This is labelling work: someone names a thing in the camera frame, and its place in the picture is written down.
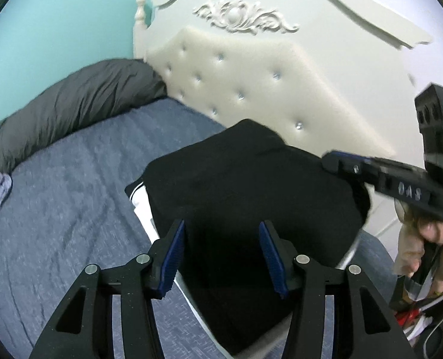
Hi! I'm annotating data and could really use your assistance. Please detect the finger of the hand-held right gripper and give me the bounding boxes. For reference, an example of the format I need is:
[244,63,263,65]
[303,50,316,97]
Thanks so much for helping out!
[321,150,374,186]

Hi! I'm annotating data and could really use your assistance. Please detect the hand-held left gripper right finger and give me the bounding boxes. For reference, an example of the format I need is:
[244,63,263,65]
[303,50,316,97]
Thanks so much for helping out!
[257,220,417,359]

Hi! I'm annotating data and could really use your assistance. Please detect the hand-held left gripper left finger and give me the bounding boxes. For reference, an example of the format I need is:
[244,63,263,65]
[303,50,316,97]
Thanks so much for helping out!
[29,218,187,359]

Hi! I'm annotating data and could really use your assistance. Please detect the stack of clothes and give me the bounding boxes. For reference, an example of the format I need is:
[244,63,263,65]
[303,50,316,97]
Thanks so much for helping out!
[125,180,361,359]

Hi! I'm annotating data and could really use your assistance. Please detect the black fleece garment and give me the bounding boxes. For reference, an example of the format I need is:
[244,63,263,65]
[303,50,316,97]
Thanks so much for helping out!
[143,118,372,357]

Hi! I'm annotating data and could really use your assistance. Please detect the cream tufted headboard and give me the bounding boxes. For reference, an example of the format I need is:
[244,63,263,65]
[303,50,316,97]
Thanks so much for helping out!
[133,0,436,241]

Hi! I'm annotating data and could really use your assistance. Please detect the red white packaging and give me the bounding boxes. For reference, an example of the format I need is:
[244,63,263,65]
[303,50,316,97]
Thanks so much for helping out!
[396,295,443,359]

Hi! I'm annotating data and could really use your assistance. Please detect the grey rolled duvet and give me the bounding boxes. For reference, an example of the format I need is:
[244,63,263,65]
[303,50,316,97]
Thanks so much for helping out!
[0,59,169,175]

